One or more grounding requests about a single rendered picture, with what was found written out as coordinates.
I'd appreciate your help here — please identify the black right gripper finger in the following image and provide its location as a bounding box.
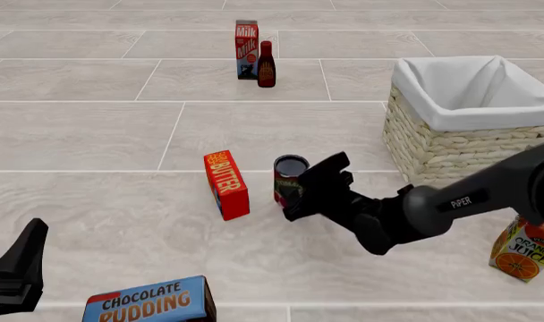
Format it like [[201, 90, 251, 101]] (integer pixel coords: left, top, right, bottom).
[[324, 150, 352, 174], [282, 197, 321, 223]]

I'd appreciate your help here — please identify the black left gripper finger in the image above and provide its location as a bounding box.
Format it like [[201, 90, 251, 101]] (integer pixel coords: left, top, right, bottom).
[[0, 217, 50, 287]]

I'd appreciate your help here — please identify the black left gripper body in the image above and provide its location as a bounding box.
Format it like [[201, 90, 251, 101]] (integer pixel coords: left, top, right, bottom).
[[0, 279, 45, 317]]

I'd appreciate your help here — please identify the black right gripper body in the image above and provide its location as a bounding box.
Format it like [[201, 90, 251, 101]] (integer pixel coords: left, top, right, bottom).
[[297, 158, 350, 216]]

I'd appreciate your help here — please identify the tomato sauce can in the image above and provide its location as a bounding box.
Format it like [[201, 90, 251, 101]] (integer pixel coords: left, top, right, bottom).
[[273, 154, 311, 209]]

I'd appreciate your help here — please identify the woven wicker basket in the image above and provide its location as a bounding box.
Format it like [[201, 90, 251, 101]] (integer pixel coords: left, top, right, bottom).
[[381, 81, 544, 188]]

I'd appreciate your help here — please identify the dark red sauce bottle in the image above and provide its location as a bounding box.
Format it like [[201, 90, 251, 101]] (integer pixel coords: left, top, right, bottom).
[[257, 40, 277, 89]]

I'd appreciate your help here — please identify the white cloth basket liner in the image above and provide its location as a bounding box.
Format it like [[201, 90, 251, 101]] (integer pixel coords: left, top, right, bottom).
[[391, 55, 544, 133]]

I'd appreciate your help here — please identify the red butter box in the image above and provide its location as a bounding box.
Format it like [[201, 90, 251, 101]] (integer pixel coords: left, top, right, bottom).
[[203, 149, 251, 223]]

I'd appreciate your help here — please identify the blue chocolate pudding box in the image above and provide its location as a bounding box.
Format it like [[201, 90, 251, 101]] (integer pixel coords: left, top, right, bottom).
[[81, 275, 218, 322]]

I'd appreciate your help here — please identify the red and blue milk carton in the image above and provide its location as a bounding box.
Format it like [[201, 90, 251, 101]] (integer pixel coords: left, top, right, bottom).
[[234, 19, 260, 81]]

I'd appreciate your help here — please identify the orange juice carton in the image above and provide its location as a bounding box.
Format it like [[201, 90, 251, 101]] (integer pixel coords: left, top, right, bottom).
[[488, 214, 544, 284]]

